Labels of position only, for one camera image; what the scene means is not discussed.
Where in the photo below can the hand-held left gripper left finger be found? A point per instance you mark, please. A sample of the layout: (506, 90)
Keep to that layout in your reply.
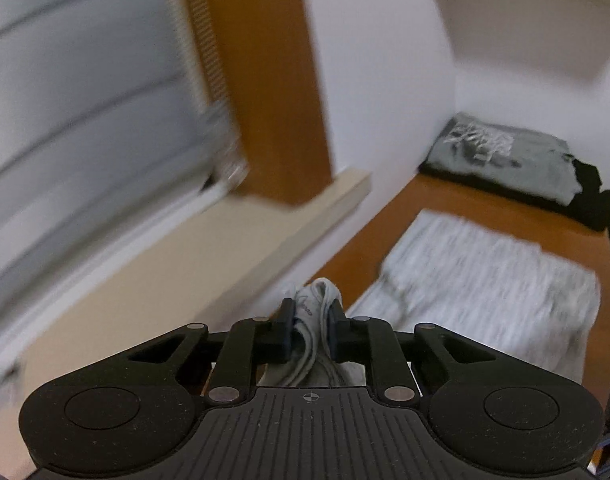
(286, 332)

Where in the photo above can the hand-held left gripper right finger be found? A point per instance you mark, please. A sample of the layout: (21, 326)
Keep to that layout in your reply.
(332, 335)

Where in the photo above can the white patterned shirt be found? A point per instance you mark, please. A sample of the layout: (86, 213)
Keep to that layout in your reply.
(485, 280)

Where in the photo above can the beige window sill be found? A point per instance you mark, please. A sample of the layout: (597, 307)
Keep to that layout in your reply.
(185, 270)

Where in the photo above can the black folded cloth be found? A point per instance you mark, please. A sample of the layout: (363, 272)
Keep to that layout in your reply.
(592, 195)

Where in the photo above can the grey printed folded t-shirt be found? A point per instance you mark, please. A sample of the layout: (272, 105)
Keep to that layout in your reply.
(505, 155)

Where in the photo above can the grey window blind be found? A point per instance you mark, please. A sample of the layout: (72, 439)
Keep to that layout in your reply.
(75, 110)

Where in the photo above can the white bookshelf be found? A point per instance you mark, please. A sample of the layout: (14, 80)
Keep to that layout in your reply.
(525, 25)

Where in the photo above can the wooden window frame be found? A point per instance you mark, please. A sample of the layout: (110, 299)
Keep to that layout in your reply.
(275, 85)

